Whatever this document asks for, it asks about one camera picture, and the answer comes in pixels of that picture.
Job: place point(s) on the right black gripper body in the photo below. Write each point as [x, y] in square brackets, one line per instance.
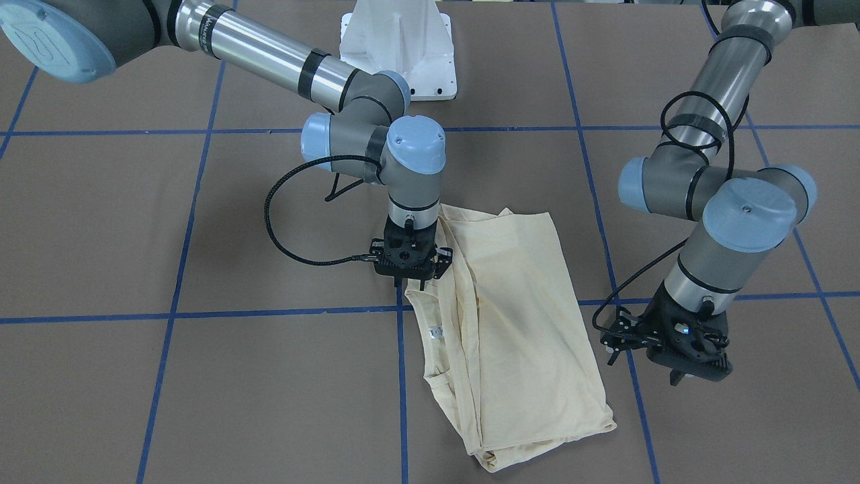
[444, 263]

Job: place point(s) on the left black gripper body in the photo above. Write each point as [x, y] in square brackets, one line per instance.
[660, 308]

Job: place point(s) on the beige long sleeve shirt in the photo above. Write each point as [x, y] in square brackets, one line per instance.
[507, 355]

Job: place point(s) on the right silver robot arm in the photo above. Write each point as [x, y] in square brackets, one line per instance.
[365, 131]

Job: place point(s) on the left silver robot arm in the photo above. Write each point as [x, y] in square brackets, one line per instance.
[740, 215]

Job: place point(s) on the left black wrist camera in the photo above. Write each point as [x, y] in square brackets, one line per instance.
[690, 344]

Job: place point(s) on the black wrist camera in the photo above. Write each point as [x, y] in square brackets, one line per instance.
[410, 262]
[690, 344]

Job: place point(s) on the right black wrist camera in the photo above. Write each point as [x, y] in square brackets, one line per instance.
[410, 262]

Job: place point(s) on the white metal base plate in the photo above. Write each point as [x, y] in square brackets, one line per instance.
[411, 38]

